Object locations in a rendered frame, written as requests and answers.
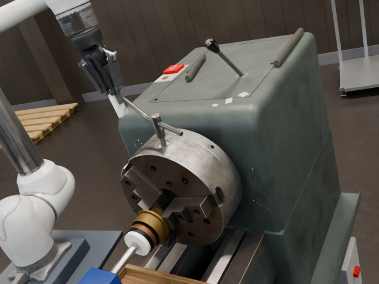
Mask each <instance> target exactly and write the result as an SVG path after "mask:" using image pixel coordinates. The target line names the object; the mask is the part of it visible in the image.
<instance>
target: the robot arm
mask: <svg viewBox="0 0 379 284"><path fill-rule="evenodd" d="M48 8H51V10H52V11H53V13H54V15H55V16H56V19H57V21H58V22H59V24H60V26H61V28H62V30H63V32H64V34H65V36H67V37H69V36H72V38H71V41H72V43H73V45H74V47H75V49H76V51H78V52H80V53H81V57H82V60H81V62H80V63H78V66H79V67H80V68H81V69H82V70H83V71H84V72H85V74H86V75H87V76H88V78H89V80H90V81H91V82H92V84H93V85H94V86H95V88H96V89H97V91H98V92H99V93H100V94H105V95H106V96H107V97H108V99H109V101H110V103H111V104H112V105H113V107H114V109H115V111H116V113H117V115H118V117H119V118H123V117H124V116H126V115H127V114H128V113H129V111H128V109H127V107H126V105H125V103H124V102H125V100H124V98H123V96H122V94H121V91H120V90H121V89H122V88H123V87H124V82H123V79H122V75H121V71H120V67H119V64H118V60H117V59H118V53H117V52H116V51H114V52H110V51H108V49H107V48H106V47H105V45H104V44H103V40H104V38H103V36H102V34H101V31H100V29H99V28H98V27H97V26H96V24H98V23H99V20H98V18H97V16H96V14H95V12H94V9H93V7H92V4H91V3H90V2H89V0H15V1H13V2H11V3H9V4H7V5H4V6H2V7H0V34H1V33H3V32H5V31H7V30H9V29H11V28H13V27H14V26H16V25H18V24H20V23H22V22H23V21H25V20H28V19H29V18H31V17H33V16H35V15H36V14H38V13H40V12H42V11H44V10H46V9H48ZM0 145H1V147H2V148H3V150H4V151H5V153H6V154H7V156H8V158H9V159H10V161H11V162H12V164H13V165H14V167H15V168H16V170H17V172H18V176H17V184H18V187H19V192H20V195H13V196H9V197H6V198H4V199H2V200H1V201H0V247H1V248H2V250H3V251H4V252H5V254H6V255H7V256H8V258H9V259H10V260H11V261H12V262H13V263H14V265H15V268H14V269H13V270H12V271H11V272H10V273H9V274H8V275H7V278H8V279H9V280H13V279H14V281H13V283H12V284H24V283H26V282H27V281H28V280H29V281H37V282H39V283H44V282H45V281H47V279H48V277H49V275H50V273H51V272H52V271H53V269H54V268H55V267H56V265H57V264H58V263H59V261H60V260H61V259H62V257H63V256H64V255H65V253H66V252H67V251H68V250H70V249H71V247H72V244H71V243H70V242H64V243H59V242H55V240H54V239H53V237H52V235H51V233H52V230H53V227H54V224H55V222H56V220H57V219H58V218H59V217H60V215H61V214H62V213H63V212H64V210H65V209H66V208H67V206H68V205H69V203H70V201H71V199H72V197H73V195H74V191H75V186H76V184H75V179H74V176H73V175H72V173H71V172H70V171H69V170H67V169H66V168H64V167H62V166H58V165H56V164H54V163H53V162H52V161H49V160H47V159H43V158H42V156H41V155H40V153H39V151H38V150H37V148H36V146H35V145H34V143H33V142H32V140H31V138H30V136H29V135H28V133H27V131H26V130H25V128H24V126H23V125H22V123H21V122H20V120H19V118H18V116H17V115H16V113H15V111H14V110H13V108H12V106H11V105H10V103H9V102H8V100H7V98H6V97H5V95H4V93H3V91H2V90H1V88H0Z"/></svg>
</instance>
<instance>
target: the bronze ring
mask: <svg viewBox="0 0 379 284"><path fill-rule="evenodd" d="M162 213H163V211H162V210H161V209H159V208H156V207H152V208H150V209H149V210H141V211H139V212H138V214H137V217H136V219H135V220H134V221H133V223H132V225H131V228H130V229H129V230H128V232H137V233H139V234H141V235H142V236H144V237H145V238H146V239H147V241H148V242H149V244H150V247H151V250H150V251H149V252H151V251H152V250H153V249H154V248H155V246H157V245H159V244H160V242H161V241H162V240H163V239H164V238H166V237H167V236H168V234H169V227H168V225H167V223H166V222H165V220H164V219H163V218H162V217H161V214H162ZM128 232H127V234H128Z"/></svg>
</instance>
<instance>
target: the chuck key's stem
mask: <svg viewBox="0 0 379 284"><path fill-rule="evenodd" d="M151 118H152V122H153V125H154V128H155V132H156V135H157V138H158V139H160V143H161V146H162V147H164V146H166V145H167V143H166V140H165V136H166V135H165V131H164V128H162V127H160V126H158V125H157V124H158V122H159V121H161V122H162V120H161V117H160V114H158V113H155V114H153V115H152V116H151Z"/></svg>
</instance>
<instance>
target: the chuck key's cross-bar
mask: <svg viewBox="0 0 379 284"><path fill-rule="evenodd" d="M122 96H123V95H122ZM123 98H124V100H125V102H124V103H126V104H127V105H128V106H129V107H131V108H132V109H133V110H135V111H136V112H137V113H138V114H140V115H141V116H142V117H143V118H144V119H146V120H148V121H150V122H152V118H151V117H150V116H148V115H147V114H145V113H144V112H143V111H142V110H141V109H139V108H138V107H137V106H136V105H134V104H133V103H132V102H131V101H129V100H128V99H127V98H125V97H124V96H123ZM152 123H153V122H152ZM157 125H158V126H160V127H162V128H164V129H166V130H169V131H171V132H173V133H175V134H177V135H179V136H182V135H183V131H181V130H179V129H177V128H174V127H172V126H170V125H167V124H165V123H163V122H161V121H159V122H158V124H157Z"/></svg>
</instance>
